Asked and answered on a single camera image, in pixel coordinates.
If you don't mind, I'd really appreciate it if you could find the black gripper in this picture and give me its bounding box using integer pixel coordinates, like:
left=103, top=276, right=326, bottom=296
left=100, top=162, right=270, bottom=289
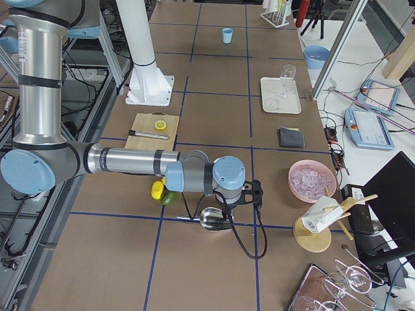
left=235, top=179, right=262, bottom=207

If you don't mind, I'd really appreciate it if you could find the light blue plastic cup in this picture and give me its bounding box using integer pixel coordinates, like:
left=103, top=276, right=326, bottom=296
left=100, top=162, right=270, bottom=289
left=222, top=28, right=233, bottom=44

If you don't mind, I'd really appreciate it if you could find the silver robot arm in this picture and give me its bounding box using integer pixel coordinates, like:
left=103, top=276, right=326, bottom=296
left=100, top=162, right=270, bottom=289
left=1, top=1, right=263, bottom=209

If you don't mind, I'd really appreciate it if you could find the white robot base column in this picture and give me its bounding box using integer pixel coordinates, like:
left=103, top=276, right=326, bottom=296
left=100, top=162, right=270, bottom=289
left=116, top=0, right=174, bottom=107

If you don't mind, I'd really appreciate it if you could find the steel ice scoop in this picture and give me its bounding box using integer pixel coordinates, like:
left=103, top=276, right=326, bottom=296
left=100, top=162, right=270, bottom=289
left=176, top=207, right=234, bottom=231

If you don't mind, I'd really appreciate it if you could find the clear ice cubes pile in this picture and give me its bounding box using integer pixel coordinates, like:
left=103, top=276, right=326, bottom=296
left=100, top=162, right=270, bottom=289
left=290, top=164, right=336, bottom=199

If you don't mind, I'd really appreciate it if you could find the pink bowl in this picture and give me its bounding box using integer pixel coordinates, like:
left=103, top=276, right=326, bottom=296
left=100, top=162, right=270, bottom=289
left=288, top=159, right=338, bottom=204

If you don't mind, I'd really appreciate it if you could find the blue plastic bowl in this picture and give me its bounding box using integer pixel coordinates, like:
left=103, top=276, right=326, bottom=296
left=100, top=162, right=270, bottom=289
left=303, top=45, right=330, bottom=69

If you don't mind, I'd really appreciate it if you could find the grey folded cloth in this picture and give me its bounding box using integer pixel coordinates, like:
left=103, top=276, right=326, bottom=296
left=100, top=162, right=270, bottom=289
left=277, top=127, right=305, bottom=148

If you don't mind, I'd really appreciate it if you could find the white carton box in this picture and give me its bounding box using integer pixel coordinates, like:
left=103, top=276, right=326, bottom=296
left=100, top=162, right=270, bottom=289
left=301, top=196, right=343, bottom=234

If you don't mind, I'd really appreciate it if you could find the wooden mug tree stand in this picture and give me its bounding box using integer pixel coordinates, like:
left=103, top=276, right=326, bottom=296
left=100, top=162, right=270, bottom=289
left=293, top=194, right=378, bottom=253

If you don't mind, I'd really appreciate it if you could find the green lime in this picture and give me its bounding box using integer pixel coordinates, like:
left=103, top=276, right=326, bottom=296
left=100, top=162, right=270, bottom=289
left=160, top=190, right=176, bottom=206

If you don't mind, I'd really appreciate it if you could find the yellow lemon front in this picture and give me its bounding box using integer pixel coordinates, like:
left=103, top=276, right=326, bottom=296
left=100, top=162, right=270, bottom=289
left=150, top=181, right=165, bottom=200

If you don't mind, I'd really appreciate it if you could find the orange circuit board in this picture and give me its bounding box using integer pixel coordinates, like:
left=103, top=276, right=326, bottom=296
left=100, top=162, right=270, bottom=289
left=324, top=127, right=338, bottom=142

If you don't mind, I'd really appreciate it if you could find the cream bear serving tray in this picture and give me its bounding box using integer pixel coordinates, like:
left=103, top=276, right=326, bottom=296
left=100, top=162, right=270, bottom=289
left=260, top=77, right=302, bottom=115

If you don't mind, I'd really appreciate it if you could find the halved lemon slice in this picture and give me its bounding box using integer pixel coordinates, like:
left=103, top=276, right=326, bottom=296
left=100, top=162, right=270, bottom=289
left=154, top=120, right=167, bottom=131

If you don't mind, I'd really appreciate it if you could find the dark glass tray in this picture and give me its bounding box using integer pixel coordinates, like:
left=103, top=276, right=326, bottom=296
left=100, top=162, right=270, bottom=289
left=286, top=263, right=376, bottom=310

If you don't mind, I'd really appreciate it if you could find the clear wine glass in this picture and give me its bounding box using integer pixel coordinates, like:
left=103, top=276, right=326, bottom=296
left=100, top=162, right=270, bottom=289
left=276, top=64, right=296, bottom=99

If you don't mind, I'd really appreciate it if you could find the wooden cutting board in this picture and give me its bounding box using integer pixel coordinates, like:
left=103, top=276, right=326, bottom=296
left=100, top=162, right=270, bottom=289
left=124, top=113, right=179, bottom=151

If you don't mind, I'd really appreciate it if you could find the blue teach pendant near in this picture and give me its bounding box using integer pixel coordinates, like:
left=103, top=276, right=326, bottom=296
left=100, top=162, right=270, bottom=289
left=344, top=108, right=394, bottom=150

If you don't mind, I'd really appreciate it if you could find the blue teach pendant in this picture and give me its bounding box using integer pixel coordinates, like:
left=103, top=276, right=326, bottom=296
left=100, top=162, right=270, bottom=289
left=356, top=79, right=400, bottom=116
left=344, top=108, right=394, bottom=150

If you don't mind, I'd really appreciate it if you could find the upturned wine glass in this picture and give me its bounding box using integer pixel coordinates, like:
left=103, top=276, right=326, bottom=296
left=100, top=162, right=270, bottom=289
left=322, top=259, right=385, bottom=307

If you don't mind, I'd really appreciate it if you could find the blue teach pendant far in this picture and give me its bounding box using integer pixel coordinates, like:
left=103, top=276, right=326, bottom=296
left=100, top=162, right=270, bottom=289
left=356, top=79, right=400, bottom=116

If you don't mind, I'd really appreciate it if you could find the red fire extinguisher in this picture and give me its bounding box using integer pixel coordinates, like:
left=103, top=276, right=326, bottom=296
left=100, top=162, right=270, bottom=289
left=296, top=0, right=311, bottom=28

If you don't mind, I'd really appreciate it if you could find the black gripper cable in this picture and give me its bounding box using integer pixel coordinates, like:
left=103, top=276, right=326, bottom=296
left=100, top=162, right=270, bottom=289
left=182, top=187, right=268, bottom=259

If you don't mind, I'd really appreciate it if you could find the white wire rack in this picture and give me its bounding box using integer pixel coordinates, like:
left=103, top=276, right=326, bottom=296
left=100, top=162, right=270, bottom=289
left=260, top=0, right=292, bottom=29

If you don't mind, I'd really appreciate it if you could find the black camera tripod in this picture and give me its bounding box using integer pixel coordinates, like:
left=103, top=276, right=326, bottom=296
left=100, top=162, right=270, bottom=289
left=300, top=7, right=324, bottom=40

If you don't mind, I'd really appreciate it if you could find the aluminium frame post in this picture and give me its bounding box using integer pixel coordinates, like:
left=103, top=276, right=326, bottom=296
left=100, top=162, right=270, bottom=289
left=310, top=0, right=368, bottom=100

